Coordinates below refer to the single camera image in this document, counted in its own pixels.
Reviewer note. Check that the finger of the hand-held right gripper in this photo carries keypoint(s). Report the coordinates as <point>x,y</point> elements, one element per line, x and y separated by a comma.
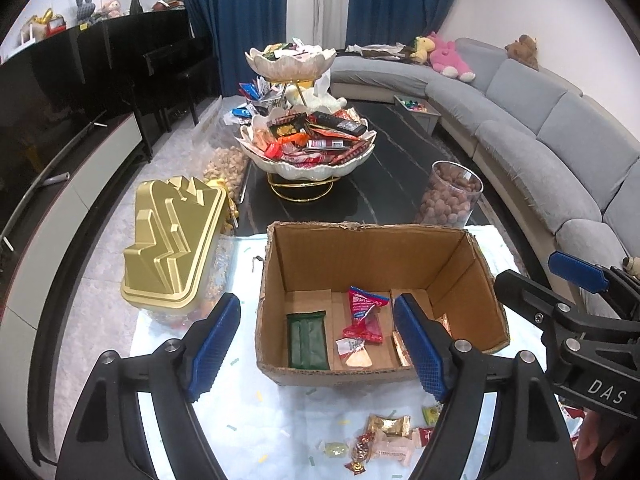
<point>530,300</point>
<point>575,267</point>

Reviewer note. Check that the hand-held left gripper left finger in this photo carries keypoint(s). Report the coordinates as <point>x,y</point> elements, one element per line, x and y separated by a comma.
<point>215,350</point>

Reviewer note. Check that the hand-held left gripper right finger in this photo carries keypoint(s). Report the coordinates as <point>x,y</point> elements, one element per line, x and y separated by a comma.
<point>422,350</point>

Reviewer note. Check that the orange gold snack packet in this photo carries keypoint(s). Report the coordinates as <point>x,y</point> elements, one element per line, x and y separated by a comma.
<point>401,352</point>

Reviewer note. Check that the red pink snack packet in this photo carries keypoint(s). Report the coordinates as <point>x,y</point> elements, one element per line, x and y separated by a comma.
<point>365,317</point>

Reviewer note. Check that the small red-white snack packet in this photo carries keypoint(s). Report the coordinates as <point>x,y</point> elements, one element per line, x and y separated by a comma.
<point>356,355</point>

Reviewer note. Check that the gold candy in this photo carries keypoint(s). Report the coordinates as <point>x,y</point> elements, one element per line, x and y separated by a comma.
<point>390,425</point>

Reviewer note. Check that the dark green snack packet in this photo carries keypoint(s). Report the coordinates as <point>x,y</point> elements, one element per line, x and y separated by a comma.
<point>307,342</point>

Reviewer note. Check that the beige pink snack packet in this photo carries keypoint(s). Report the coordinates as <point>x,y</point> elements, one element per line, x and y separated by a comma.
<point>395,452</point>

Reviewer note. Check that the brown cardboard box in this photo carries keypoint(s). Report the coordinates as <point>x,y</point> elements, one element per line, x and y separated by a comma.
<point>370,255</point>

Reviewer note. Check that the person's right hand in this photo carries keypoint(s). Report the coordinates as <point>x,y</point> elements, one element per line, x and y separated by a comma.
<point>597,440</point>

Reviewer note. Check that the green yellow snack packet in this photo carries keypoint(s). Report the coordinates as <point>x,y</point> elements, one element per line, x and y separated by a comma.
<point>431,415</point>

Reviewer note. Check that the small red snack packet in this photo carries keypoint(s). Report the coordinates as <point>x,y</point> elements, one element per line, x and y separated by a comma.
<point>425,436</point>

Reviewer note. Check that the light blue patterned cloth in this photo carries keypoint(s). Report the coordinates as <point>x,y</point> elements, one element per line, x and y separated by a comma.
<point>280,425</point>

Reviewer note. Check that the gold lid candy container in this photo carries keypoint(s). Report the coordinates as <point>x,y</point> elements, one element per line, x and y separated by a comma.
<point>172,240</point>

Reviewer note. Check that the small red wrapped candy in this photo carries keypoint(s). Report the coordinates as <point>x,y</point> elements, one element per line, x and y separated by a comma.
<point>361,452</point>

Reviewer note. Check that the clear jar of nuts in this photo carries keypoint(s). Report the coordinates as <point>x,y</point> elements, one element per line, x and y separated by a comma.
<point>450,195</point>

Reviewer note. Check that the small green wrapped candy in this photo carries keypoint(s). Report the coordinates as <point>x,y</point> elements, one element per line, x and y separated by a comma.
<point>335,449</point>

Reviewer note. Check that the grey curved sofa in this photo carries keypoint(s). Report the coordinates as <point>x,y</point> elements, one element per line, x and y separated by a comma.
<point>525,110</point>

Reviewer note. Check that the clear bag of peanuts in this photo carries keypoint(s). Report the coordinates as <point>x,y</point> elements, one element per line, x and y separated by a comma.
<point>225,165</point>

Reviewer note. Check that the grey black television cabinet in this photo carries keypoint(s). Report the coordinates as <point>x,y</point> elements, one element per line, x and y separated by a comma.
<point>65,220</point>

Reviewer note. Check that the grey tray of candies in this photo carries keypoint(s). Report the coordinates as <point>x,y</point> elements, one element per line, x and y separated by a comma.
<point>417,107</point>

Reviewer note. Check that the brown teddy bear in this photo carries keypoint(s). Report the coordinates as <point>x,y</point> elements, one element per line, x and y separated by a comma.
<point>522,50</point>

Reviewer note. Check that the grey remote control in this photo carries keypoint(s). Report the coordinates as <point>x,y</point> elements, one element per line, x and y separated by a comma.
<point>55,179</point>

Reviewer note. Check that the two-tier white snack stand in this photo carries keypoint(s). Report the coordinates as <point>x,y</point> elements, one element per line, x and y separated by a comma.
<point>305,125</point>

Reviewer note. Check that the pink plush toy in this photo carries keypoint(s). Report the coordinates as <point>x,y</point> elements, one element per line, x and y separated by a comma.
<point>450,57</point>

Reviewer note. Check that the pile of loose snack packets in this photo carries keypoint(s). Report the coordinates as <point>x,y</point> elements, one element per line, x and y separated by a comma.
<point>250,95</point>

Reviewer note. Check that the yellow plush toy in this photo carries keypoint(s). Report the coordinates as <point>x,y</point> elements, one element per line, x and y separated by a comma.
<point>420,47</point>

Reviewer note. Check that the black curved television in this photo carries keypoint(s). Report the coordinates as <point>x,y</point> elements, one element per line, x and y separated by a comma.
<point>45,105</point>

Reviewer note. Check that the black piano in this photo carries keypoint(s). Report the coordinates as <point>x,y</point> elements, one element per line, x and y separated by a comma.
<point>150,55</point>

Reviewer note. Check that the blue curtain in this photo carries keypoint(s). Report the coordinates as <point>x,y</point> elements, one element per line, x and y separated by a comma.
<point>235,20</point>
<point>395,5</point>

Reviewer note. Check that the small pink plush doll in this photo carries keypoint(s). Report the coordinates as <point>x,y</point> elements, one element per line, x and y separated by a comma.
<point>112,8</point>

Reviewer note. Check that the black cone ornament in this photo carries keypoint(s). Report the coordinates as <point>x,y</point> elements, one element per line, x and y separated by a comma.
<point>135,2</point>

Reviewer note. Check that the white sheer curtain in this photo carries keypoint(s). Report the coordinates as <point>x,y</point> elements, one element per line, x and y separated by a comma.
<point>317,5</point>

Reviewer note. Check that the small red box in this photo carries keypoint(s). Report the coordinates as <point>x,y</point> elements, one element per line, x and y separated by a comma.
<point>57,22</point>

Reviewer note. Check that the grey rabbit plush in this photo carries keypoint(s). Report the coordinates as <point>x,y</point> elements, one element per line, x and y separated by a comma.
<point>86,7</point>

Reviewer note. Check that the white basket gold ribbon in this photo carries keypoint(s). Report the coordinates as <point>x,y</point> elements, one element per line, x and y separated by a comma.
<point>37,27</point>

